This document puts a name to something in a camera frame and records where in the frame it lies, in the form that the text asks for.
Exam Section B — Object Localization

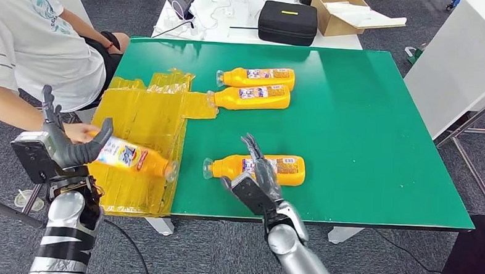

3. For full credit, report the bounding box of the metal chair frame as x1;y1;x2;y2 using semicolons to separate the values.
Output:
0;180;48;230

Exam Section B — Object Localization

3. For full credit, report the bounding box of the white table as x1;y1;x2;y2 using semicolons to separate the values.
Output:
151;0;366;51

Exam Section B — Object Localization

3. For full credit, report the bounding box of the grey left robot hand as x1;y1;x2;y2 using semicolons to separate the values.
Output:
38;85;116;173

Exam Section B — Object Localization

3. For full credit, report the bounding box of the person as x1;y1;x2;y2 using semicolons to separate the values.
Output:
0;0;133;147

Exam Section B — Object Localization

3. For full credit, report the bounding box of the white foam sheet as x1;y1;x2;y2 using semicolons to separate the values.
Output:
324;1;409;31

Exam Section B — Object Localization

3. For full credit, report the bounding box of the black power cable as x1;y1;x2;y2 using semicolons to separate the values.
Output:
152;18;196;40

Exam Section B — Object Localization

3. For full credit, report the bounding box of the small green object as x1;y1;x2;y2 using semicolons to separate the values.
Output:
404;43;428;67

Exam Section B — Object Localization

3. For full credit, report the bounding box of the metal table frame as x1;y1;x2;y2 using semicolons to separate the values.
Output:
431;89;485;221

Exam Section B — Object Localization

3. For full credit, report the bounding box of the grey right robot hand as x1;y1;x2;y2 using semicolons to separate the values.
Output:
219;131;286;202

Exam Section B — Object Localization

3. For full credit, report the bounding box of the large white cabinet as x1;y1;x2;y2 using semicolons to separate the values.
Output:
400;0;485;143

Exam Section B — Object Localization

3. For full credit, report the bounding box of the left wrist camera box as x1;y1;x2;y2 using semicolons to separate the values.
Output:
8;130;64;186

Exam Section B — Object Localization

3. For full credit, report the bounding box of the clear plastic cup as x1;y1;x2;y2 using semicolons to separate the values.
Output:
13;188;46;212

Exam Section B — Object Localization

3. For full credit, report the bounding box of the black carrying case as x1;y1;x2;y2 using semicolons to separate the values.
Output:
257;0;320;47

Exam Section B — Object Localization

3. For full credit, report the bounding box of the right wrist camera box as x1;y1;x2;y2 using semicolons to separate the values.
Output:
228;171;280;218

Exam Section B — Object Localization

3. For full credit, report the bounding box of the yellow taped mat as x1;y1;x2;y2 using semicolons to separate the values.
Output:
84;64;221;221

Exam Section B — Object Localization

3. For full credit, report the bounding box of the person's right hand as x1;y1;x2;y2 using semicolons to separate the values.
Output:
64;122;103;146

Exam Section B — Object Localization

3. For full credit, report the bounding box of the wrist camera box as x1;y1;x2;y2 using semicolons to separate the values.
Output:
228;171;280;218
8;130;64;186

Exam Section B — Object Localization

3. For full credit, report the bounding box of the black chair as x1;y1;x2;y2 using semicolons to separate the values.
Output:
400;211;485;274

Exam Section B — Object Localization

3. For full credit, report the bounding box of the orange detergent bottle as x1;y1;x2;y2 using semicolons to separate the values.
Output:
215;65;296;93
201;151;307;188
205;81;292;114
86;130;181;184

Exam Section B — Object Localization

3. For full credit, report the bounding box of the white table foot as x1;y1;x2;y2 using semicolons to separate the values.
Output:
327;225;365;246
144;217;175;237

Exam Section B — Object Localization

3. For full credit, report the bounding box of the cardboard box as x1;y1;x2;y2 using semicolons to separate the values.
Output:
309;0;409;40

